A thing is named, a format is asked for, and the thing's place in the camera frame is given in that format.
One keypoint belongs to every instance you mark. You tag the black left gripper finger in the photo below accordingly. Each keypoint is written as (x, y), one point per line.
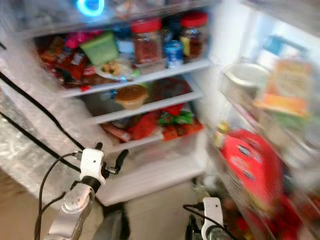
(120, 160)
(98, 145)

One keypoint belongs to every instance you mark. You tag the orange plastic bowl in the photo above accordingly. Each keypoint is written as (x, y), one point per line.
(131, 96)

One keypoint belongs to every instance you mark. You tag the fridge door with shelves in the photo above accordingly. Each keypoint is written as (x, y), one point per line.
(230, 107)

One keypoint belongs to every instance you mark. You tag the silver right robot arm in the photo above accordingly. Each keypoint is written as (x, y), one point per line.
(217, 236)

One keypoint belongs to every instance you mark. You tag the white fridge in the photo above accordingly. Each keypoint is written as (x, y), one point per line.
(155, 170)

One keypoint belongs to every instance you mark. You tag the red orange food packet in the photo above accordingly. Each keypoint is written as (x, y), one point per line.
(142, 126)

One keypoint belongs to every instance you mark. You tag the green and red packet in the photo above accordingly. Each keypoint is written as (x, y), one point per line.
(175, 117)

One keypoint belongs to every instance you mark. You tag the clear bubble wrap sheet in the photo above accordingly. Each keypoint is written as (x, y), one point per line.
(25, 145)

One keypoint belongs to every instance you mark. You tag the white plate of food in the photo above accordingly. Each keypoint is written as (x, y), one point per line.
(115, 69)

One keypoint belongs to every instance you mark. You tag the dark brown pot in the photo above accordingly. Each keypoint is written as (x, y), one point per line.
(172, 87)

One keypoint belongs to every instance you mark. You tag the red snack packet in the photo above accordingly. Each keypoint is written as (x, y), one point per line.
(65, 62)

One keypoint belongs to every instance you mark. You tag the green plastic container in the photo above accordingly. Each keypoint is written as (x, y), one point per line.
(100, 47)

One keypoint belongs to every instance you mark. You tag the yellow lid jar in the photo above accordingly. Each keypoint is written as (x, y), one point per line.
(220, 133)

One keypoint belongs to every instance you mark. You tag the pink snack packet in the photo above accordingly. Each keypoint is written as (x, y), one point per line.
(77, 38)

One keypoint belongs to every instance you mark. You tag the red lid glass jar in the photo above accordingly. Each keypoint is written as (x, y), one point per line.
(146, 44)
(193, 35)

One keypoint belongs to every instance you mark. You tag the blue drink can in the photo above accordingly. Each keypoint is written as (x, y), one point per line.
(173, 53)

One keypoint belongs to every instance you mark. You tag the large red bag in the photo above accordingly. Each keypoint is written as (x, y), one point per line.
(250, 165)

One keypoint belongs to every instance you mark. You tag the steel bowl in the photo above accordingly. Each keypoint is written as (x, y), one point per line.
(245, 77)

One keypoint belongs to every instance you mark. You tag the orange yellow food packet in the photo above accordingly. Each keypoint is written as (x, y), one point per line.
(287, 87)

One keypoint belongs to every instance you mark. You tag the blue packet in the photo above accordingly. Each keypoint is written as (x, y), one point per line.
(280, 45)

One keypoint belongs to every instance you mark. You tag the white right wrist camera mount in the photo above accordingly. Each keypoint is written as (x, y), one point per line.
(212, 215)

